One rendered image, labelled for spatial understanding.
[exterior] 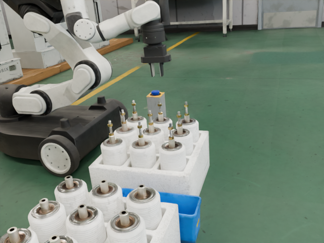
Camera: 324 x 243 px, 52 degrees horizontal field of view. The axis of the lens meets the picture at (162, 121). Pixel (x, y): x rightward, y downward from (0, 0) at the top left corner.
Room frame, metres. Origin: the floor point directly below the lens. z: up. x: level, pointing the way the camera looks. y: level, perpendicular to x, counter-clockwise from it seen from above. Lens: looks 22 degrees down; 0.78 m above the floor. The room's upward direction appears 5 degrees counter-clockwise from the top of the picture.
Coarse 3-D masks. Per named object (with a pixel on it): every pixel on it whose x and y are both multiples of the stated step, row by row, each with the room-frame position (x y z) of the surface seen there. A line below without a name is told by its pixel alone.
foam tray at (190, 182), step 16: (208, 144) 1.33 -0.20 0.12; (96, 160) 1.15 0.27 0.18; (128, 160) 1.13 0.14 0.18; (192, 160) 1.08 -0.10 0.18; (208, 160) 1.32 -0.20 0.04; (96, 176) 1.09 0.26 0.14; (112, 176) 1.07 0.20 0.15; (128, 176) 1.05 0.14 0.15; (144, 176) 1.03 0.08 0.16; (160, 176) 1.01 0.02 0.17; (176, 176) 0.99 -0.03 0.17; (192, 176) 1.02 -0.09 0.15; (176, 192) 0.99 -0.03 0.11; (192, 192) 1.01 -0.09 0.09
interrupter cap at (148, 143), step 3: (135, 141) 1.13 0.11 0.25; (147, 141) 1.12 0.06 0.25; (150, 141) 1.12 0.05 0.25; (132, 144) 1.11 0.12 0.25; (135, 144) 1.11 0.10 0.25; (138, 144) 1.11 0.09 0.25; (147, 144) 1.10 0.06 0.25; (150, 144) 1.09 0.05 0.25; (135, 147) 1.08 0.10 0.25; (138, 147) 1.08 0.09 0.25; (141, 147) 1.08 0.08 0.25; (144, 147) 1.07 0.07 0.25; (147, 147) 1.08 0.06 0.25
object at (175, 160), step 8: (160, 152) 1.05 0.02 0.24; (168, 152) 1.03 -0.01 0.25; (176, 152) 1.03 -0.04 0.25; (184, 152) 1.05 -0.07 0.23; (160, 160) 1.06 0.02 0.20; (168, 160) 1.03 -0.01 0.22; (176, 160) 1.02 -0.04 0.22; (184, 160) 1.05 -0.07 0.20; (168, 168) 1.03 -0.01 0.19; (176, 168) 1.02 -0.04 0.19; (184, 168) 1.04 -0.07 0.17
